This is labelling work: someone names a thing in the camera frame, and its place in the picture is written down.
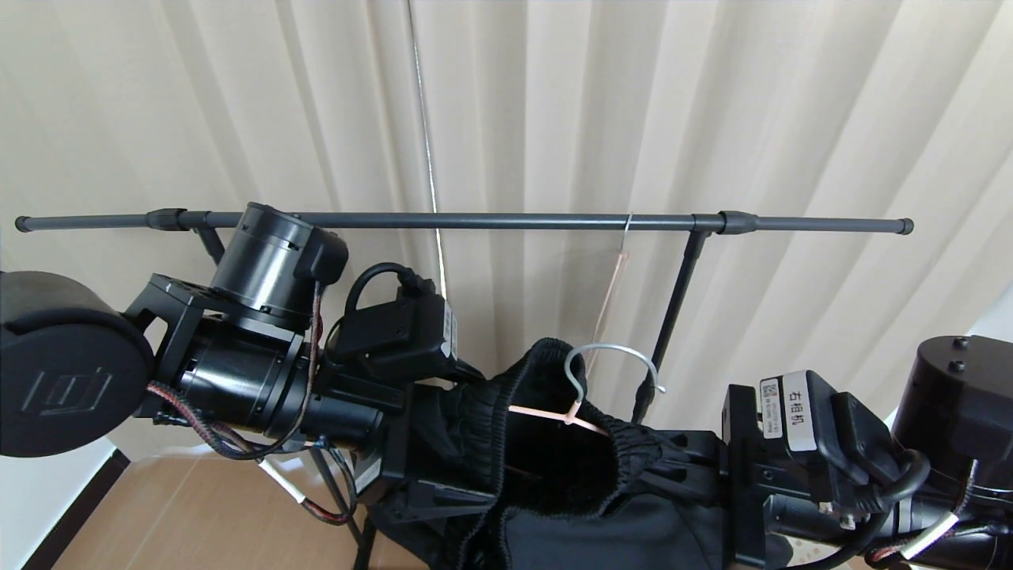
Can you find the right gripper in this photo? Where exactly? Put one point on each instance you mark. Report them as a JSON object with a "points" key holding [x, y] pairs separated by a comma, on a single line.
{"points": [[744, 475]]}

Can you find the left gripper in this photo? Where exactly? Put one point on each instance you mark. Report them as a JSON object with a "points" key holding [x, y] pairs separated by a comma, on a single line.
{"points": [[253, 388]]}

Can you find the pink clothes hanger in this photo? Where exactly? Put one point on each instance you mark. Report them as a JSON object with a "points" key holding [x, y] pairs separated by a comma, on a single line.
{"points": [[538, 412], [615, 285]]}

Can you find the black shorts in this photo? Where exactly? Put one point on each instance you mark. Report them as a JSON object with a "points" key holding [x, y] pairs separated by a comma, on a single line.
{"points": [[601, 522]]}

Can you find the black clothes rack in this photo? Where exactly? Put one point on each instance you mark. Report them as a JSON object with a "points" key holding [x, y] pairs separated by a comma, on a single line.
{"points": [[514, 220]]}

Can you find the beige curtain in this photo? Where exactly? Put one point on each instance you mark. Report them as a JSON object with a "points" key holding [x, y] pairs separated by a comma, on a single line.
{"points": [[712, 103]]}

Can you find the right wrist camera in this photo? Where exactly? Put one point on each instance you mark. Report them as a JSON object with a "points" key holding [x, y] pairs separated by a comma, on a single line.
{"points": [[831, 443]]}

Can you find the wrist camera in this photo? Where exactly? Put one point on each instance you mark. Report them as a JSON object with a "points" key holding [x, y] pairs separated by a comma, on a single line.
{"points": [[831, 443], [396, 332]]}

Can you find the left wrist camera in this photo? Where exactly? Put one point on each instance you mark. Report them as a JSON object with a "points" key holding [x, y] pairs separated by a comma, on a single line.
{"points": [[396, 332]]}

